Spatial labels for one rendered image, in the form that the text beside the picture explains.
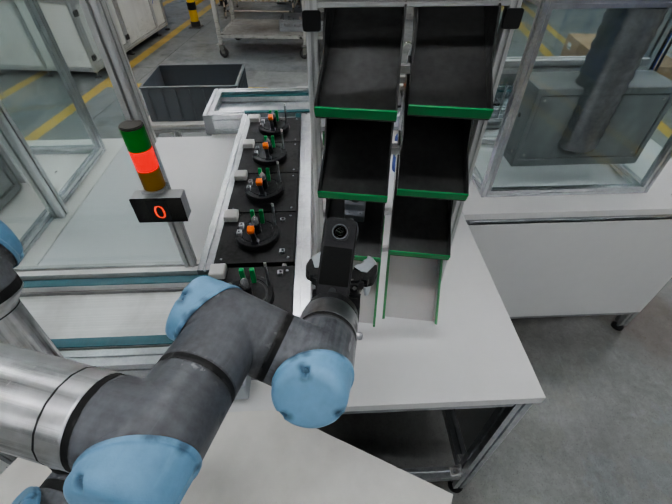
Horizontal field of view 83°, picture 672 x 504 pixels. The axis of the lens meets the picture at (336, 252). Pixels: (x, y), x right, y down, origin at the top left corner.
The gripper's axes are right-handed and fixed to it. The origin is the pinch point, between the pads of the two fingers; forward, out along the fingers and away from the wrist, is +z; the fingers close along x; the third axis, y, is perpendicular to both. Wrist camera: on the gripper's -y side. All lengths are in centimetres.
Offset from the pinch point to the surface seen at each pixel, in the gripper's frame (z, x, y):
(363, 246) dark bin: 16.8, 2.7, 3.6
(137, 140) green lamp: 15, -47, -16
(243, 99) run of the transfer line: 153, -72, -30
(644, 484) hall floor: 68, 125, 112
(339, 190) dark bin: 9.1, -2.6, -9.7
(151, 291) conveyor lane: 33, -59, 29
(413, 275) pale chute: 27.4, 15.6, 13.6
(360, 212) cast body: 18.8, 1.3, -3.5
